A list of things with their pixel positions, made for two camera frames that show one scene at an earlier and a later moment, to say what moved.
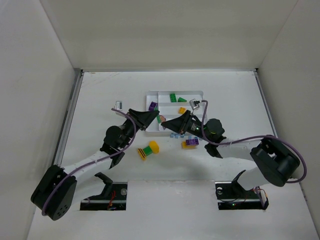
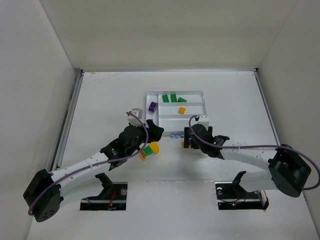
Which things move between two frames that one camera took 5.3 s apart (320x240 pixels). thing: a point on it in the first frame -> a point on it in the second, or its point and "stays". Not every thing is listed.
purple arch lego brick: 153,105 stays
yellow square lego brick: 181,110 stays
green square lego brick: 158,118 -> 165,98
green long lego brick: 173,97 stays
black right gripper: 186,124 -> 189,138
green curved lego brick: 180,99 stays
